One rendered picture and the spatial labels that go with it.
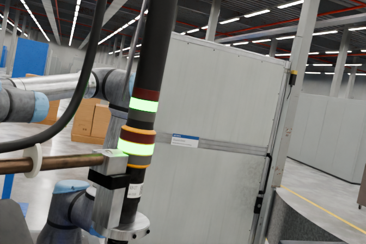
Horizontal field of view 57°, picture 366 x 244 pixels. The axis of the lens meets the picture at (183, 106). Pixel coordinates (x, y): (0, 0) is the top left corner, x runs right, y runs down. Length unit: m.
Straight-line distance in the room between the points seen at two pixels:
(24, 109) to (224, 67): 1.81
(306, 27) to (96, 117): 4.95
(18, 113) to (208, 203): 1.97
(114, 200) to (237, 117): 2.16
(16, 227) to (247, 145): 2.23
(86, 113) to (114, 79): 6.91
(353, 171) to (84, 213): 9.37
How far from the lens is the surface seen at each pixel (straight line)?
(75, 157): 0.36
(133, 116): 0.40
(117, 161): 0.38
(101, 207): 0.41
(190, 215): 2.58
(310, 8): 7.49
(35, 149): 0.33
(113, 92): 1.10
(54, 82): 1.03
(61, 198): 1.22
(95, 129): 8.08
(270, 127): 2.68
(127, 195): 0.42
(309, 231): 2.48
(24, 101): 0.82
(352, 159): 10.24
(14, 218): 0.53
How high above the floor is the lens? 1.64
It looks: 3 degrees down
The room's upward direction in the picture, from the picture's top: 11 degrees clockwise
